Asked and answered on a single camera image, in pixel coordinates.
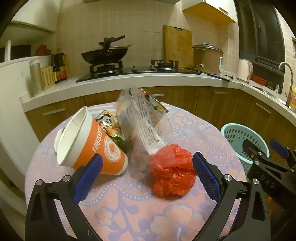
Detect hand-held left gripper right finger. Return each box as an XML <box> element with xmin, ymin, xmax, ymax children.
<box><xmin>192</xmin><ymin>152</ymin><xmax>271</xmax><ymax>241</ymax></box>

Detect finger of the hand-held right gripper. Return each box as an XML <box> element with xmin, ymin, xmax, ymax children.
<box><xmin>270</xmin><ymin>139</ymin><xmax>296</xmax><ymax>168</ymax></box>
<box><xmin>242</xmin><ymin>139</ymin><xmax>270</xmax><ymax>163</ymax></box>

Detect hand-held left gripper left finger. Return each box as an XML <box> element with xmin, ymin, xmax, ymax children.
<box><xmin>25</xmin><ymin>153</ymin><xmax>103</xmax><ymax>241</ymax></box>

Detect teal plastic basket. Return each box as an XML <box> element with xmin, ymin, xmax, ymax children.
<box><xmin>220</xmin><ymin>123</ymin><xmax>270</xmax><ymax>176</ymax></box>

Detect orange paper cup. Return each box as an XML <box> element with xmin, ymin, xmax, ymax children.
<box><xmin>54</xmin><ymin>106</ymin><xmax>129</xmax><ymax>176</ymax></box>

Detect red plastic bag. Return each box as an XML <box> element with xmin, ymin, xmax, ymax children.
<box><xmin>149</xmin><ymin>144</ymin><xmax>197</xmax><ymax>198</ymax></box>

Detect colourful snack wrapper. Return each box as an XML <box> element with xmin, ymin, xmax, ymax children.
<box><xmin>95</xmin><ymin>110</ymin><xmax>127</xmax><ymax>153</ymax></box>

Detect clear printed plastic bag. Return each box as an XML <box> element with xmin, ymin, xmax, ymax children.
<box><xmin>115</xmin><ymin>87</ymin><xmax>173</xmax><ymax>179</ymax></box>

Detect floral tablecloth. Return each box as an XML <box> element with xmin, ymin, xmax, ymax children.
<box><xmin>24</xmin><ymin>101</ymin><xmax>249</xmax><ymax>241</ymax></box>

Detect metal faucet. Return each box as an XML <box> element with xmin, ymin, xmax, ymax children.
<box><xmin>279</xmin><ymin>62</ymin><xmax>294</xmax><ymax>107</ymax></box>

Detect red tray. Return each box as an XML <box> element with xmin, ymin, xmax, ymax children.
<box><xmin>251</xmin><ymin>74</ymin><xmax>269</xmax><ymax>87</ymax></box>

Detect wooden base cabinets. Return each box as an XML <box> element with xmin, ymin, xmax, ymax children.
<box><xmin>24</xmin><ymin>87</ymin><xmax>296</xmax><ymax>151</ymax></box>

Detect white electric kettle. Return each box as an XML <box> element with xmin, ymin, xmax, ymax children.
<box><xmin>236</xmin><ymin>59</ymin><xmax>253</xmax><ymax>81</ymax></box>

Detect white side cabinet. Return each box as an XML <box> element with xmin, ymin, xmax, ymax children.
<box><xmin>0</xmin><ymin>56</ymin><xmax>52</xmax><ymax>176</ymax></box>

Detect woven chopstick holder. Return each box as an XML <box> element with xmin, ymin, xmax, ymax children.
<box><xmin>40</xmin><ymin>65</ymin><xmax>56</xmax><ymax>90</ymax></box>

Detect grey cylindrical canister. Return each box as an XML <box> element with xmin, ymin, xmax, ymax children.
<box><xmin>29</xmin><ymin>61</ymin><xmax>44</xmax><ymax>96</ymax></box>

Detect dark window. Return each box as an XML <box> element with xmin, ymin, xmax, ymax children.
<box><xmin>235</xmin><ymin>0</ymin><xmax>287</xmax><ymax>70</ymax></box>

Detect dark sauce bottle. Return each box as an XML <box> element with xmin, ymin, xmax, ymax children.
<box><xmin>58</xmin><ymin>51</ymin><xmax>68</xmax><ymax>80</ymax></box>
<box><xmin>51</xmin><ymin>53</ymin><xmax>60</xmax><ymax>82</ymax></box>

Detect black gas stove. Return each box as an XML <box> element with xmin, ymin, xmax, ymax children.
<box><xmin>76</xmin><ymin>60</ymin><xmax>201</xmax><ymax>83</ymax></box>

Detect black wok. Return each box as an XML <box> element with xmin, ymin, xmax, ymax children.
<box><xmin>81</xmin><ymin>35</ymin><xmax>133</xmax><ymax>66</ymax></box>

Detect wooden cutting board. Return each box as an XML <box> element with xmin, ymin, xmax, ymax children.
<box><xmin>163</xmin><ymin>25</ymin><xmax>193</xmax><ymax>68</ymax></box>

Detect red pouch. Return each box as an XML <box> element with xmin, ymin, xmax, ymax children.
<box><xmin>36</xmin><ymin>44</ymin><xmax>52</xmax><ymax>56</ymax></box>

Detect white range hood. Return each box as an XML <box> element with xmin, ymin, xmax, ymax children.
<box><xmin>9</xmin><ymin>0</ymin><xmax>70</xmax><ymax>33</ymax></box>

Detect yellow wall cabinet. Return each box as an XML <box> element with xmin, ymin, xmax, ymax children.
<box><xmin>182</xmin><ymin>0</ymin><xmax>238</xmax><ymax>24</ymax></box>

